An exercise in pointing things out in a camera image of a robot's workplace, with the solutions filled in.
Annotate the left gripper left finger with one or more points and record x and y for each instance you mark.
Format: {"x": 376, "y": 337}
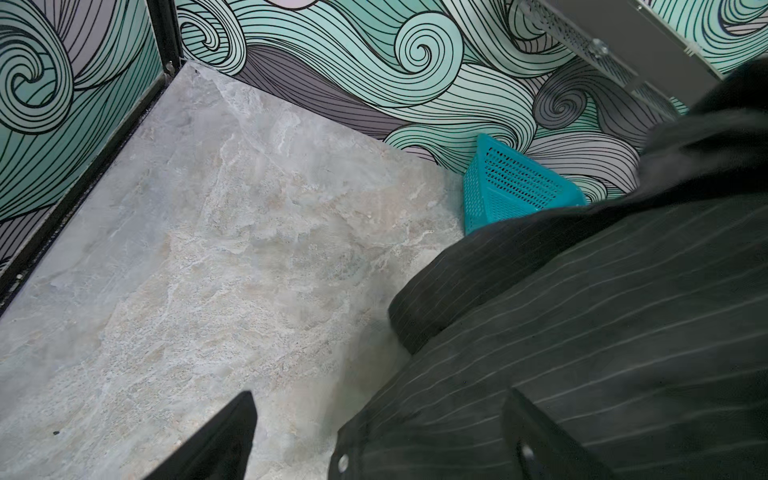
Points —
{"x": 220, "y": 449}

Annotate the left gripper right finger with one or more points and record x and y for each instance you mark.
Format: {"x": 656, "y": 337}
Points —
{"x": 546, "y": 447}

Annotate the dark pinstriped long sleeve shirt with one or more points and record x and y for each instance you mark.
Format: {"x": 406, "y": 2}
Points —
{"x": 638, "y": 325}

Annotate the teal plastic basket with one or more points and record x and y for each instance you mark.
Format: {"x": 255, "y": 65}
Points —
{"x": 501, "y": 183}

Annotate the black perforated wall tray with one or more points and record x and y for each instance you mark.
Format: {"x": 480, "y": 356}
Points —
{"x": 630, "y": 44}

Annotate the left black frame post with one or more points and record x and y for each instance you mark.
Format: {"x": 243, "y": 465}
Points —
{"x": 76, "y": 78}

